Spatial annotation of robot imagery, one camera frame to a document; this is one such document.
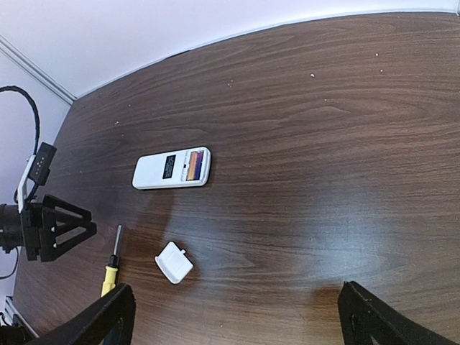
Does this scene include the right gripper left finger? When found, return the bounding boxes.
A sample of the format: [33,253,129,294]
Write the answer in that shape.
[28,284,136,344]

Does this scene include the white battery cover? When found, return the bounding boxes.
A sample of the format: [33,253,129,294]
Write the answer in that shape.
[155,241,194,285]

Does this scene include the left aluminium frame post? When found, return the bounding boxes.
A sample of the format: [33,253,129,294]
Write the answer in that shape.
[1,36,77,106]

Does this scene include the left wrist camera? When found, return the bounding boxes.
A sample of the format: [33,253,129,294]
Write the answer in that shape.
[14,142,58,209]

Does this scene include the yellow handled screwdriver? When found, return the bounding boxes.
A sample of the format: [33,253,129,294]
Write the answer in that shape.
[101,224,123,297]

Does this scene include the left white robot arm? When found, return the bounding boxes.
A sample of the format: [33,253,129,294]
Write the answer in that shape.
[1,195,97,262]

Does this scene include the white remote control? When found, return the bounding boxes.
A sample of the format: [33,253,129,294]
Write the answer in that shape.
[132,147,211,190]

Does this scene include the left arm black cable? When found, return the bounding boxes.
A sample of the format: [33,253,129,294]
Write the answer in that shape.
[0,85,41,159]

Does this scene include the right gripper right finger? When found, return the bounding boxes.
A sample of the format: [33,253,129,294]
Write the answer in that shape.
[338,281,453,344]

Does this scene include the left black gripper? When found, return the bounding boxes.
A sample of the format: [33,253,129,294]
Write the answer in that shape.
[20,195,97,262]

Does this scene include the batteries in remote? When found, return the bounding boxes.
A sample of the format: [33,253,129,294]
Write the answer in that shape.
[186,150,204,181]

